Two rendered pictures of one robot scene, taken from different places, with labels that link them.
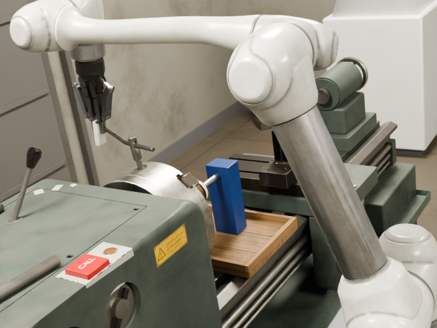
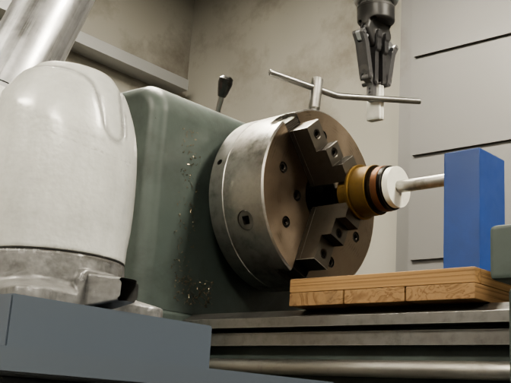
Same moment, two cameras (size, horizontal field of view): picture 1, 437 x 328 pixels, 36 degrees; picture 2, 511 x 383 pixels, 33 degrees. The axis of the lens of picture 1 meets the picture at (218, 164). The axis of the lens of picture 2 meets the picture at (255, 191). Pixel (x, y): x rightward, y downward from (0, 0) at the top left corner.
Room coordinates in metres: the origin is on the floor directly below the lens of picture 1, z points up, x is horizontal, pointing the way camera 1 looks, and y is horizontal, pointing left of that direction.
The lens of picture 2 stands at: (1.72, -1.28, 0.72)
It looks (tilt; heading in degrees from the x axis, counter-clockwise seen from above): 14 degrees up; 98
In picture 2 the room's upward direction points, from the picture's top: 4 degrees clockwise
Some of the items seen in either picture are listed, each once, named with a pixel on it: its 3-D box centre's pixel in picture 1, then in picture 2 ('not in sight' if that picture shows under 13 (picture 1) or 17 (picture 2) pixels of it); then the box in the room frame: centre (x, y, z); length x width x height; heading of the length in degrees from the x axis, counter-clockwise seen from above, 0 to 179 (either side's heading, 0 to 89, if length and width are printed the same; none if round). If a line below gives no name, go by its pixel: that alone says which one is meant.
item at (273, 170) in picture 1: (287, 166); not in sight; (2.04, -0.22, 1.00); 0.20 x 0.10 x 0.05; 144
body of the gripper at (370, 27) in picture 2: (91, 75); (376, 26); (1.73, 0.29, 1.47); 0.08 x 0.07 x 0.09; 55
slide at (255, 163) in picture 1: (275, 174); not in sight; (2.10, -0.18, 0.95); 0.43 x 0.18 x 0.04; 54
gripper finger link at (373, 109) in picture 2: (100, 132); (373, 102); (1.73, 0.30, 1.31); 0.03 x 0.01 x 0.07; 145
